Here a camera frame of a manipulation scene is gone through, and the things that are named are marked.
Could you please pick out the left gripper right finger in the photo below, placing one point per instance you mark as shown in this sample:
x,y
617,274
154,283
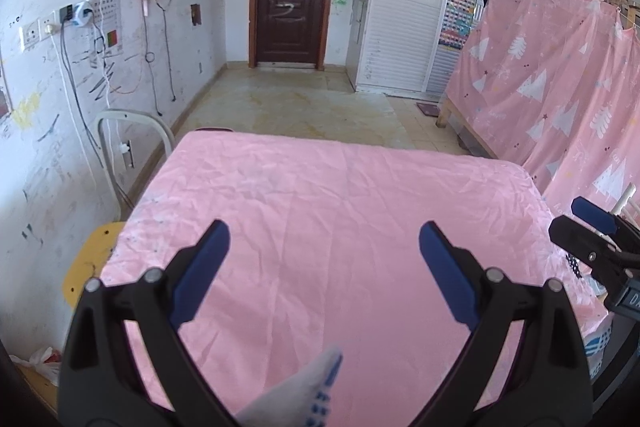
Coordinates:
x,y
548,383

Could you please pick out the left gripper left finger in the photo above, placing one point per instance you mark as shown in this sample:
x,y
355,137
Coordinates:
x,y
100,383

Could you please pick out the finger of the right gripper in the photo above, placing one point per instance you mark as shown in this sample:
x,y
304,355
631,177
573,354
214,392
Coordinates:
x,y
601,220
584,245

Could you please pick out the white knit gloved hand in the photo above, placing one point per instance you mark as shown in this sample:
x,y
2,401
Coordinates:
x,y
303,399

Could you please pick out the white metal chair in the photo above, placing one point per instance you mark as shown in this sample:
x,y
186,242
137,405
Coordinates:
x,y
628,208

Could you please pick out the white plastic bag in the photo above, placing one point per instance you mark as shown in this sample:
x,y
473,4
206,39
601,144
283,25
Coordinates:
x,y
46,362

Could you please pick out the pink tree-print curtain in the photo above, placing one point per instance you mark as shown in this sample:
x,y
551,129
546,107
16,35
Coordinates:
x,y
553,86

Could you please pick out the small maroon floor mat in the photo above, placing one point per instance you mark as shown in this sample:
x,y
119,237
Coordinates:
x,y
428,110

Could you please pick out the pink bed sheet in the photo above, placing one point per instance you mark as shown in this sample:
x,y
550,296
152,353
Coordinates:
x,y
325,252

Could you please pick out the white louvered wardrobe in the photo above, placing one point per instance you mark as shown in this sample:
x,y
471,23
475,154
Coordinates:
x,y
399,52

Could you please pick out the colourful wall chart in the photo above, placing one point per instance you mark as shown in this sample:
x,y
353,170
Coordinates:
x,y
457,24

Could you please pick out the white wall socket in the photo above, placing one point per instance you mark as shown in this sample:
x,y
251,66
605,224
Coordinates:
x,y
37,30

